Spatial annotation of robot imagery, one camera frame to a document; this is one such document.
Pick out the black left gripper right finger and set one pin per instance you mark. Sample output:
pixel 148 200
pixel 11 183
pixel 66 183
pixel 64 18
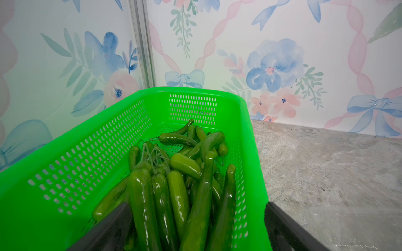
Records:
pixel 285 234

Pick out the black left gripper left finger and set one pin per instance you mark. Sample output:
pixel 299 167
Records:
pixel 108 235

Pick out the green plastic basket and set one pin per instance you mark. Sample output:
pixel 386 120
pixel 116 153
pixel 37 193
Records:
pixel 48 197

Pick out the clear pepper container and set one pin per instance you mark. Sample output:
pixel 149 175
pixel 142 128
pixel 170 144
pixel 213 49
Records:
pixel 357 228

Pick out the aluminium corner post left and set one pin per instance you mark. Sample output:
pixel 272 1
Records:
pixel 140 22

